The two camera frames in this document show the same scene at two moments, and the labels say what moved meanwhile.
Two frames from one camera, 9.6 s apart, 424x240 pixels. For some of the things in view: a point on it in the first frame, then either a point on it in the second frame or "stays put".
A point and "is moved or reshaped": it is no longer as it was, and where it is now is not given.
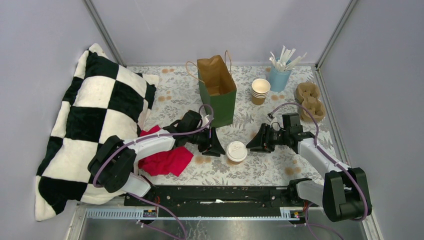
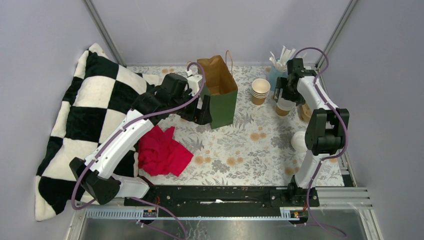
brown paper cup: [233, 162] is moved or reshaped
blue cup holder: [278, 79] stays put
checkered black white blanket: [101, 100] stays put
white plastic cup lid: [236, 151] → [285, 105]
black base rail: [215, 202] stays put
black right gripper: [261, 142] → [281, 83]
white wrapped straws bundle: [282, 64] stays put
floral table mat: [178, 91] stays put
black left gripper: [213, 143] → [200, 116]
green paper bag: [218, 88] stays put
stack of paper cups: [260, 88] stays put
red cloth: [173, 161] stays put
